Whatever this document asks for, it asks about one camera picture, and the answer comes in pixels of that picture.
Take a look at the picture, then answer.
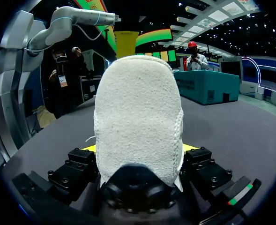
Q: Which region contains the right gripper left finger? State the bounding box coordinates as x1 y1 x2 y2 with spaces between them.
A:
47 144 99 205

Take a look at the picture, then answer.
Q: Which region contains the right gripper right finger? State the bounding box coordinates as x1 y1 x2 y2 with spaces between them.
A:
181 143 234 191

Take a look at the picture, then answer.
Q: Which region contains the white knitted shoe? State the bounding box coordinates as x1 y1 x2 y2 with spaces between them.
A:
85 55 185 213

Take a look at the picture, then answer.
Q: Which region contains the person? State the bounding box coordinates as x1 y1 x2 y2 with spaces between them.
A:
46 48 75 119
71 46 90 79
185 41 209 71

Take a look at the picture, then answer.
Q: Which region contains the teal box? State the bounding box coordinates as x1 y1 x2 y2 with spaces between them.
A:
173 69 240 105

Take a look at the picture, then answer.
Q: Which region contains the white cable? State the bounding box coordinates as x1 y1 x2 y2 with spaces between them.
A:
72 22 106 41

